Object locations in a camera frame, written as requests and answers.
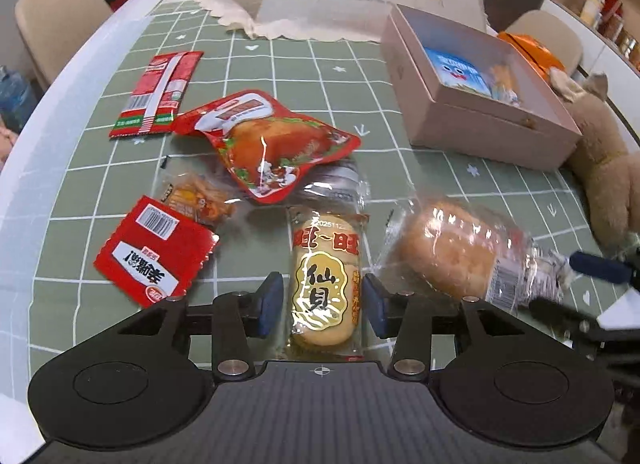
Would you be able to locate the red chicken leg packet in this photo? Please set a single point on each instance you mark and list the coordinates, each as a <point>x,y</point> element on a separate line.
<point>270,143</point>

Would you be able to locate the red square snack packet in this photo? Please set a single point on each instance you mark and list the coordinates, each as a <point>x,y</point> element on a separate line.
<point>150,249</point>

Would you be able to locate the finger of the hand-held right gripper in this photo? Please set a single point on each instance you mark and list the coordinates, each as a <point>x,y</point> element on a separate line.
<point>560,313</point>
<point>597,266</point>

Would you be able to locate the small orange snack packet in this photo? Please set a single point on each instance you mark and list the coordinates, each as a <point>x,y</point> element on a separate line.
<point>197,199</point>

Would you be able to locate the row of shelf jars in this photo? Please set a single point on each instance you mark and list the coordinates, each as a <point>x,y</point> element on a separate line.
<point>607,8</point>

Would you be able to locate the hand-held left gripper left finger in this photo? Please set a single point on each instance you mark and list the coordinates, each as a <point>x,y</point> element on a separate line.
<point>270,301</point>

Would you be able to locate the yellow rice cracker packet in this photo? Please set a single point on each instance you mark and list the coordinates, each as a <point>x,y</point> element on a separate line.
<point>320,294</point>

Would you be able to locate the beige chair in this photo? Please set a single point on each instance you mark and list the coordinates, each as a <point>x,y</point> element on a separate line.
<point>55,13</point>
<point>550,33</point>

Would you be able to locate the brown plush toy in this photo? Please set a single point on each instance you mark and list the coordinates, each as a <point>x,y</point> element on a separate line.
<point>600,153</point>

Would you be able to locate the clear bread packet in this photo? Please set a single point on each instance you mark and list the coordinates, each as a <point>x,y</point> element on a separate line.
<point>450,249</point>

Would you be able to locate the blue snack packet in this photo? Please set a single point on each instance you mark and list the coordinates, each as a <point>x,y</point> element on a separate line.
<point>455,68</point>

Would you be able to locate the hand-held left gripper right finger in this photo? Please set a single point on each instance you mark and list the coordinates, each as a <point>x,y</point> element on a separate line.
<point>374,309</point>

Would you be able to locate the pink cardboard box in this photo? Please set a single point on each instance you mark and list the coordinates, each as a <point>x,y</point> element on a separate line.
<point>475,128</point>

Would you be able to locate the orange plush toy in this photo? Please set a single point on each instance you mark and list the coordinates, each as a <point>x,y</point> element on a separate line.
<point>535,51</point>

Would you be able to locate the red sausage packet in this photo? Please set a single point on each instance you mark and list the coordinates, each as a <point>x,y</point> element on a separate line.
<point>155,93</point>

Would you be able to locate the green checked tablecloth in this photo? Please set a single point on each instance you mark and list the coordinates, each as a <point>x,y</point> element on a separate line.
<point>350,68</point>

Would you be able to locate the clear brown snack packet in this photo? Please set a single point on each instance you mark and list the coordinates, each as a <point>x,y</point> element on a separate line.
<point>335,183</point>

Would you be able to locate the small yellow snack packet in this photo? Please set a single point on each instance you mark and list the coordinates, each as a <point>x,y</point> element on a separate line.
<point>502,83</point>

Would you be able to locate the white cabinet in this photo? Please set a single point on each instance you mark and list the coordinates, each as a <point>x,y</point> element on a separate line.
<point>600,63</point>

